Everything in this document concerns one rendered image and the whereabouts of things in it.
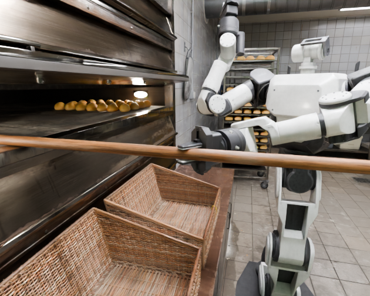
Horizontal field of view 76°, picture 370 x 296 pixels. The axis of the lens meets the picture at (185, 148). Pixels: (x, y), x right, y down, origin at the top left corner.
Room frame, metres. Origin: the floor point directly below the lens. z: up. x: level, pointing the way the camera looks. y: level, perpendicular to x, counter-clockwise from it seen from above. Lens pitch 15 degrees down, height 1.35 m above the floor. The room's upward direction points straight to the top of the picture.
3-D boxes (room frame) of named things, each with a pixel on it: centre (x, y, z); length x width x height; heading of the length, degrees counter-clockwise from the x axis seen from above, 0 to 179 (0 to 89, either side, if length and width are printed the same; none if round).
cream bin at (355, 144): (4.42, -3.06, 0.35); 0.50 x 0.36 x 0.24; 167
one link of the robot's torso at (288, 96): (1.01, -0.52, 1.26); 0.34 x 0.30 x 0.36; 41
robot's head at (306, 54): (0.97, -0.47, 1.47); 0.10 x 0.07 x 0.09; 41
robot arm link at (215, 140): (0.63, -0.08, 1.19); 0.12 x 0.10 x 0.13; 131
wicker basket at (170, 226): (1.19, 0.07, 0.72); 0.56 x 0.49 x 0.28; 165
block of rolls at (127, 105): (1.90, 0.62, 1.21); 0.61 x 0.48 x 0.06; 75
